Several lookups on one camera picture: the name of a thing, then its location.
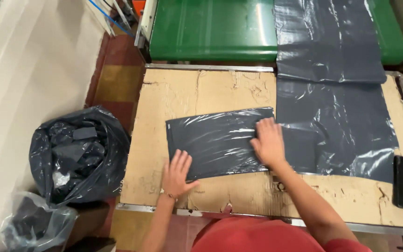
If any clear bag of plastic scraps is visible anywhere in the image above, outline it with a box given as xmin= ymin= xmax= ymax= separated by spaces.
xmin=1 ymin=191 xmax=78 ymax=252

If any thin wrist bracelet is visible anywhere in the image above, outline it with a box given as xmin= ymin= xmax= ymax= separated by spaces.
xmin=160 ymin=189 xmax=178 ymax=202

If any green conveyor machine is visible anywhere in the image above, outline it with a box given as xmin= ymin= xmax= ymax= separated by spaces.
xmin=134 ymin=0 xmax=403 ymax=66

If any blue tube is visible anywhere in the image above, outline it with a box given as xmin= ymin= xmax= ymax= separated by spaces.
xmin=88 ymin=0 xmax=135 ymax=38

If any person's left hand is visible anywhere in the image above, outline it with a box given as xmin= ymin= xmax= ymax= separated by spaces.
xmin=162 ymin=149 xmax=200 ymax=199

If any person's right hand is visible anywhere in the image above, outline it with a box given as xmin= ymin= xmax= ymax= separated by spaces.
xmin=250 ymin=117 xmax=287 ymax=169

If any person's red shirt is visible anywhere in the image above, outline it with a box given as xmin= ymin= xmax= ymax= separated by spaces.
xmin=190 ymin=216 xmax=373 ymax=252

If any black bag of plastic scraps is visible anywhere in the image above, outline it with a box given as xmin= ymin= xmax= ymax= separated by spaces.
xmin=29 ymin=106 xmax=131 ymax=206

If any brown cardboard sheet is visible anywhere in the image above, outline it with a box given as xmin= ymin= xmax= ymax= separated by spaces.
xmin=120 ymin=69 xmax=403 ymax=228

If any grey plastic bag stack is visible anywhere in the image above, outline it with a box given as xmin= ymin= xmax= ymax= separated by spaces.
xmin=276 ymin=78 xmax=399 ymax=184

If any grey plastic film sheet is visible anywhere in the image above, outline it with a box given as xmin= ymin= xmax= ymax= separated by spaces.
xmin=272 ymin=0 xmax=387 ymax=84

